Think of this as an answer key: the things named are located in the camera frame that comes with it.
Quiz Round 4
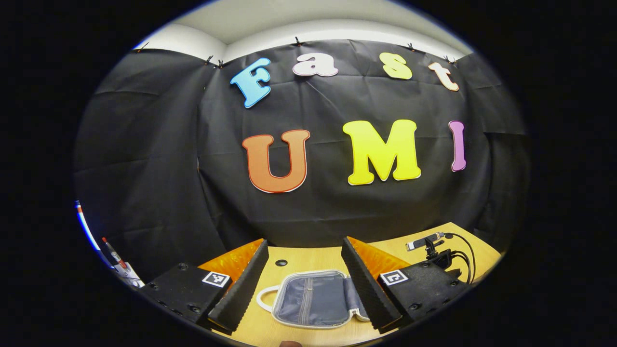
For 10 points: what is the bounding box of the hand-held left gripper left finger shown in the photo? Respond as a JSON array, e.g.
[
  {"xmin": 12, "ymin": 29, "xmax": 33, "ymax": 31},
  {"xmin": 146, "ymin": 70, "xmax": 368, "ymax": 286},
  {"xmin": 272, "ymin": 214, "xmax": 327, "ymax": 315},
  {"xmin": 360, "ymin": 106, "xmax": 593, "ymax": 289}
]
[{"xmin": 140, "ymin": 239, "xmax": 269, "ymax": 335}]

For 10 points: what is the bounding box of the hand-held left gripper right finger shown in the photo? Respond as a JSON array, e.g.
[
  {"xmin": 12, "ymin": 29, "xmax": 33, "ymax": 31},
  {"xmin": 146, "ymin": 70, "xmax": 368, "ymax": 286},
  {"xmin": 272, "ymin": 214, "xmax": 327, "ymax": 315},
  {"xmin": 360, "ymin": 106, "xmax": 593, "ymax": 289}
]
[{"xmin": 341, "ymin": 236, "xmax": 475, "ymax": 334}]

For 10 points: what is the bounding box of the white suitcase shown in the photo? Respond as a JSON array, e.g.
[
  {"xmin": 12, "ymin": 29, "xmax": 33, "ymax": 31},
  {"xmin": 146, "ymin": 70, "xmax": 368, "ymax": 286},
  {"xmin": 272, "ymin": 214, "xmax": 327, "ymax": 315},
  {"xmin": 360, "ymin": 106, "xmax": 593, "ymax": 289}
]
[{"xmin": 255, "ymin": 269, "xmax": 372, "ymax": 330}]

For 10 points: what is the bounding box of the white object with red stripe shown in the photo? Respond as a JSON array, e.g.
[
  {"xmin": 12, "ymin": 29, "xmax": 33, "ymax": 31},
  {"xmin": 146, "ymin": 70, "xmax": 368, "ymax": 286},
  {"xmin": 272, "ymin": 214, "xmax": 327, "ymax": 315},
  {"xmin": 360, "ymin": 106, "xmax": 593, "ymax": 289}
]
[{"xmin": 75, "ymin": 200, "xmax": 145, "ymax": 289}]

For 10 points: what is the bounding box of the black backdrop cloth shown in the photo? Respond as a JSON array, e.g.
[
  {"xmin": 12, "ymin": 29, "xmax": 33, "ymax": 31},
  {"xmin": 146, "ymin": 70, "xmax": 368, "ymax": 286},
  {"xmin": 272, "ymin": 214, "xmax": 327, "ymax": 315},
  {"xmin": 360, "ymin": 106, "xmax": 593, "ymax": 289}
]
[{"xmin": 72, "ymin": 39, "xmax": 531, "ymax": 285}]

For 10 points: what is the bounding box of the black cable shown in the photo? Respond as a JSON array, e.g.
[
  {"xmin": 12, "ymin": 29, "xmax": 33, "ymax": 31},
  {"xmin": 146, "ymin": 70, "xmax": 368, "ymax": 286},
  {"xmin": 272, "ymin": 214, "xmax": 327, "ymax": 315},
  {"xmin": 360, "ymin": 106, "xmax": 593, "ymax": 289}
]
[{"xmin": 443, "ymin": 232, "xmax": 478, "ymax": 285}]

